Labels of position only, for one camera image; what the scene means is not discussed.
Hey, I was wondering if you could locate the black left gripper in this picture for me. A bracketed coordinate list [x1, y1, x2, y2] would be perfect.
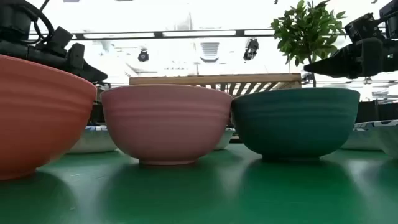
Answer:
[27, 42, 108, 83]

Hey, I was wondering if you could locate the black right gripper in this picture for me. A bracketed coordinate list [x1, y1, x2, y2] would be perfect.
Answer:
[303, 37, 398, 80]

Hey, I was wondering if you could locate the orange plastic bowl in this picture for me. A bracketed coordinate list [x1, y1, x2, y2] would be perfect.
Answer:
[0, 54, 98, 181]

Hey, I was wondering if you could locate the teal plastic bowl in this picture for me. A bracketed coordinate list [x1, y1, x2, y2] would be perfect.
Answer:
[231, 87, 361, 162]

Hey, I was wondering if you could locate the blue white patterned bowl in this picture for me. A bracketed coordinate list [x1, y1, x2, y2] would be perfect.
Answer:
[340, 119, 398, 152]
[376, 125, 398, 159]

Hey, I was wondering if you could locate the pink plastic bowl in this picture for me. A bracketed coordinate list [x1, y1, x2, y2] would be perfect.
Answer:
[100, 83, 233, 166]

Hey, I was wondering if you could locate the large blue patterned plate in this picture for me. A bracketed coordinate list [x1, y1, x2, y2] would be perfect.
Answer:
[213, 126, 236, 151]

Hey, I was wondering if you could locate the wooden slatted shelf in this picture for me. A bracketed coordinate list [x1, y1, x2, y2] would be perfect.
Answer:
[129, 73, 302, 97]

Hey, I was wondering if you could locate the green leafy small tree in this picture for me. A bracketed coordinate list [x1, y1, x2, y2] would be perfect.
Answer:
[270, 0, 348, 88]

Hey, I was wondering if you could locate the black track spotlight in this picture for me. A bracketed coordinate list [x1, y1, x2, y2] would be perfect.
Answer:
[137, 48, 150, 63]
[243, 37, 260, 62]

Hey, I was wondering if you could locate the ceiling air vent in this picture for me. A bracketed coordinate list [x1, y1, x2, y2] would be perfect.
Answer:
[200, 42, 220, 63]

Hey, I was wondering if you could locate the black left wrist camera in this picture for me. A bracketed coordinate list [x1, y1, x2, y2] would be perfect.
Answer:
[46, 26, 74, 57]

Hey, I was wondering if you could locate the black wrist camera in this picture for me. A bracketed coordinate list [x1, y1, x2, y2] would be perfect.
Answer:
[46, 26, 74, 57]
[344, 12, 385, 44]

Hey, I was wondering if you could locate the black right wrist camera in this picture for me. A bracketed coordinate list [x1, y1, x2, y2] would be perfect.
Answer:
[344, 12, 385, 44]

